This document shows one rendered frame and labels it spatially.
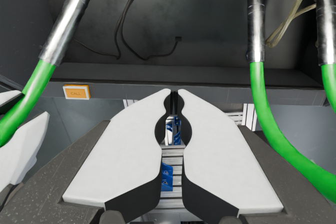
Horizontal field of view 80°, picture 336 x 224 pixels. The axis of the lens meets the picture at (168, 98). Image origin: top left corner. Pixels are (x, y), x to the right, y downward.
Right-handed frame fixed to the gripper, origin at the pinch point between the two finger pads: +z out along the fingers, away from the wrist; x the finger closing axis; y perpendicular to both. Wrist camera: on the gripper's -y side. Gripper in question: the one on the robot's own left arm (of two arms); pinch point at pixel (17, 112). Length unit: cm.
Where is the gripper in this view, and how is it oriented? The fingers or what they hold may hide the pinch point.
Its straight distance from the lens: 19.6
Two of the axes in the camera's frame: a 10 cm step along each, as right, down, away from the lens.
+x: 7.7, 6.4, 0.6
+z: 5.7, -7.3, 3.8
